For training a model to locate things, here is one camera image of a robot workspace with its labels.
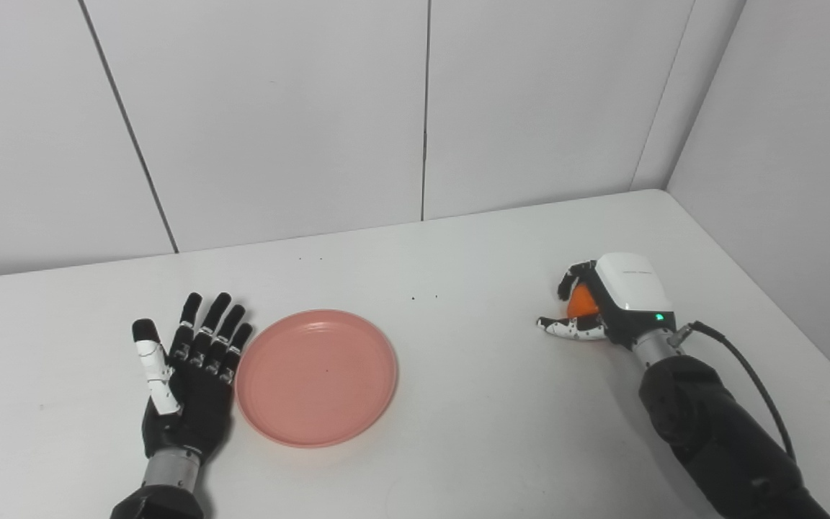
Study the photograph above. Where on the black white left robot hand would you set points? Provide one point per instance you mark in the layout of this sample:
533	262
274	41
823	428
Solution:
199	404

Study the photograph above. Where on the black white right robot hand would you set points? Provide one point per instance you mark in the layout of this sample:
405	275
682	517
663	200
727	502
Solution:
627	295

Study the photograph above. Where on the orange fruit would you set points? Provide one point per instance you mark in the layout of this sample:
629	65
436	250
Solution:
582	303

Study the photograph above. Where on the pink round plate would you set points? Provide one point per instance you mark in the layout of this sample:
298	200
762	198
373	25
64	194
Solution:
316	378

